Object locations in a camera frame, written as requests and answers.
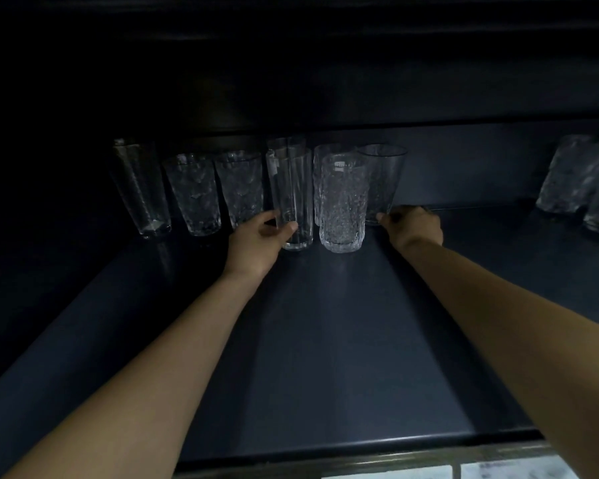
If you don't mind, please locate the person's left hand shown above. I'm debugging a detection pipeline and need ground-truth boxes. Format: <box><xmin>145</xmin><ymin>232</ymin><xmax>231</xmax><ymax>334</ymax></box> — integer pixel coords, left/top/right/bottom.
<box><xmin>222</xmin><ymin>210</ymin><xmax>299</xmax><ymax>284</ymax></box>

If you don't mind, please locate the tall tapered clear glass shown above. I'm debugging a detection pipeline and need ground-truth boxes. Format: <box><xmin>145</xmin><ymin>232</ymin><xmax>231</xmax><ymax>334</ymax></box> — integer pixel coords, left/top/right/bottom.
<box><xmin>112</xmin><ymin>138</ymin><xmax>173</xmax><ymax>239</ymax></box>

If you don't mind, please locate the tall crackle-textured clear glass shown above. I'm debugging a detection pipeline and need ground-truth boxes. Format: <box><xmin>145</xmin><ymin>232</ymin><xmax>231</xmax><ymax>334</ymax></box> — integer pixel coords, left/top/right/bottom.
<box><xmin>319</xmin><ymin>153</ymin><xmax>369</xmax><ymax>254</ymax></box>
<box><xmin>313</xmin><ymin>143</ymin><xmax>356</xmax><ymax>227</ymax></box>

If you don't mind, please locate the dark blue cabinet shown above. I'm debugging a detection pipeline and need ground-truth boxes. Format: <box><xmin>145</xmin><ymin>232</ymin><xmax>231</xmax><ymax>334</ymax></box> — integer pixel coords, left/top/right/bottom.
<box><xmin>0</xmin><ymin>0</ymin><xmax>599</xmax><ymax>479</ymax></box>

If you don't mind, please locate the person's right forearm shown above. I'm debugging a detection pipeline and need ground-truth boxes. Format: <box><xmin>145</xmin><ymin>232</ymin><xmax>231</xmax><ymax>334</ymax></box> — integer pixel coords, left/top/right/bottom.
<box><xmin>399</xmin><ymin>237</ymin><xmax>599</xmax><ymax>479</ymax></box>

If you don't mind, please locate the dimpled clear glass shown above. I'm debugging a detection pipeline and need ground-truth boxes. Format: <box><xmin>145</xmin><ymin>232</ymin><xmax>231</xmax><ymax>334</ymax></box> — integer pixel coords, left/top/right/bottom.
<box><xmin>215</xmin><ymin>151</ymin><xmax>265</xmax><ymax>230</ymax></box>
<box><xmin>162</xmin><ymin>153</ymin><xmax>222</xmax><ymax>237</ymax></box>

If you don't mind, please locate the wide smooth clear tumbler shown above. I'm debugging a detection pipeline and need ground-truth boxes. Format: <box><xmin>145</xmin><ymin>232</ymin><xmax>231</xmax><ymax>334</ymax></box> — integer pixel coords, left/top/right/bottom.
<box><xmin>355</xmin><ymin>143</ymin><xmax>408</xmax><ymax>226</ymax></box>

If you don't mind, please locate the grey metal rail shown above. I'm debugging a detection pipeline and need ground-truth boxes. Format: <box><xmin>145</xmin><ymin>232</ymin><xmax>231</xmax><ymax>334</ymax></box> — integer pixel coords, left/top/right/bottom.
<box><xmin>174</xmin><ymin>440</ymin><xmax>552</xmax><ymax>479</ymax></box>

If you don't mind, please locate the person's left forearm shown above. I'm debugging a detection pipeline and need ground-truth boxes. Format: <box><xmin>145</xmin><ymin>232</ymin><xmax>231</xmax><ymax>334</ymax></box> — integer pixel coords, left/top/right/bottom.
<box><xmin>2</xmin><ymin>271</ymin><xmax>260</xmax><ymax>479</ymax></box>

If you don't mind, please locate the tall smooth clear glass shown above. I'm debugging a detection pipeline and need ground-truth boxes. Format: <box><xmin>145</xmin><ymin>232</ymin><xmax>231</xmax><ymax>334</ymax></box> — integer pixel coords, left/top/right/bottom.
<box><xmin>266</xmin><ymin>136</ymin><xmax>307</xmax><ymax>160</ymax></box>
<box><xmin>267</xmin><ymin>147</ymin><xmax>314</xmax><ymax>251</ymax></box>

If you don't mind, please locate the person's right hand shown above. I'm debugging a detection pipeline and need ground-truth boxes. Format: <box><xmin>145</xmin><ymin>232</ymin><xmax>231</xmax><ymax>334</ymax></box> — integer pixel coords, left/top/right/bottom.
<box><xmin>377</xmin><ymin>205</ymin><xmax>444</xmax><ymax>251</ymax></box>

